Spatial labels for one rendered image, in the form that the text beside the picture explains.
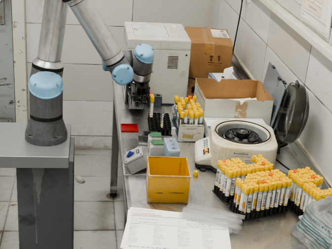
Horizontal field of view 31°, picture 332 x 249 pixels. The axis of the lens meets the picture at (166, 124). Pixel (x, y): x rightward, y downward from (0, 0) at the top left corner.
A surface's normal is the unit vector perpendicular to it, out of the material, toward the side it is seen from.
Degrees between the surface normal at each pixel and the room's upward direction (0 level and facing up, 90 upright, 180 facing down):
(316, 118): 90
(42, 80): 7
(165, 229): 1
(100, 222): 0
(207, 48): 87
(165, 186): 90
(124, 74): 89
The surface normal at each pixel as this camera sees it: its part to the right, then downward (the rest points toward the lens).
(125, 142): 0.07, -0.91
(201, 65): 0.00, 0.40
